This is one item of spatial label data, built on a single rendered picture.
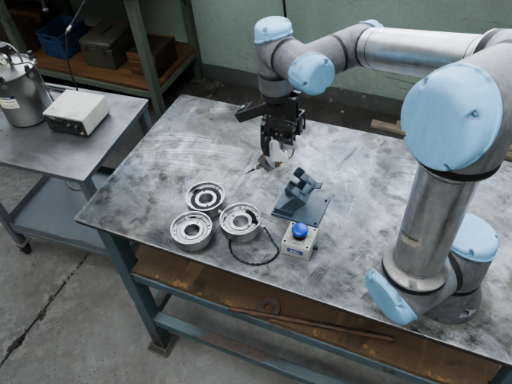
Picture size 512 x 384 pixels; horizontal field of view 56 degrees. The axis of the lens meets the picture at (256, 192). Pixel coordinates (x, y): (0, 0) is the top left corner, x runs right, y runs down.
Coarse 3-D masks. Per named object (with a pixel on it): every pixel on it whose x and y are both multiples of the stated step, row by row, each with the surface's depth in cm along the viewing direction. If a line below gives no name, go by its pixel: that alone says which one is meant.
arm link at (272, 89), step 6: (258, 78) 102; (264, 84) 100; (270, 84) 100; (276, 84) 100; (282, 84) 100; (288, 84) 101; (264, 90) 102; (270, 90) 101; (276, 90) 101; (282, 90) 101; (288, 90) 102; (270, 96) 102; (276, 96) 102; (282, 96) 102
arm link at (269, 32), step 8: (272, 16) 96; (256, 24) 95; (264, 24) 94; (272, 24) 93; (280, 24) 93; (288, 24) 93; (256, 32) 94; (264, 32) 93; (272, 32) 92; (280, 32) 92; (288, 32) 93; (256, 40) 95; (264, 40) 93; (272, 40) 93; (280, 40) 92; (256, 48) 97; (264, 48) 94; (272, 48) 93; (264, 56) 95; (264, 64) 97; (264, 72) 99; (272, 72) 98; (272, 80) 99
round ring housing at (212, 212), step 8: (200, 184) 131; (208, 184) 131; (216, 184) 130; (192, 192) 130; (200, 192) 130; (208, 192) 130; (224, 192) 128; (200, 200) 130; (224, 200) 127; (192, 208) 125; (216, 208) 125
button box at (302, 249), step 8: (288, 232) 116; (312, 232) 116; (288, 240) 115; (296, 240) 115; (304, 240) 115; (312, 240) 114; (288, 248) 115; (296, 248) 114; (304, 248) 113; (312, 248) 116; (296, 256) 116; (304, 256) 115
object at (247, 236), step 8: (232, 208) 125; (240, 208) 126; (248, 208) 125; (256, 208) 123; (224, 216) 123; (232, 216) 123; (240, 216) 124; (248, 216) 123; (256, 216) 123; (224, 224) 122; (232, 224) 121; (248, 224) 121; (224, 232) 120; (232, 232) 118; (248, 232) 118; (256, 232) 120; (232, 240) 121; (240, 240) 119; (248, 240) 121
